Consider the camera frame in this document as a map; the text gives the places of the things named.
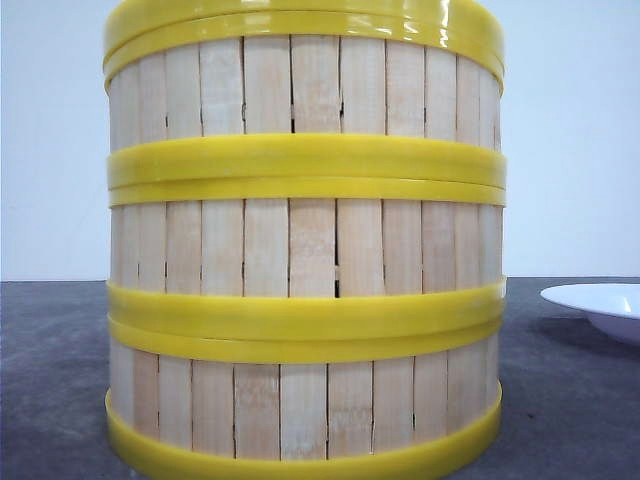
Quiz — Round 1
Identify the bamboo steamer basket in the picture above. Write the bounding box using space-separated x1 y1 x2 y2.
107 174 510 339
105 34 506 206
105 335 502 479

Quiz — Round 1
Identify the woven bamboo steamer lid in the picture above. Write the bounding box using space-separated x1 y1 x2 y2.
103 1 504 78

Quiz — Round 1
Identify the white plate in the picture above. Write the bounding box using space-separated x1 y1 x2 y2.
540 283 639 345

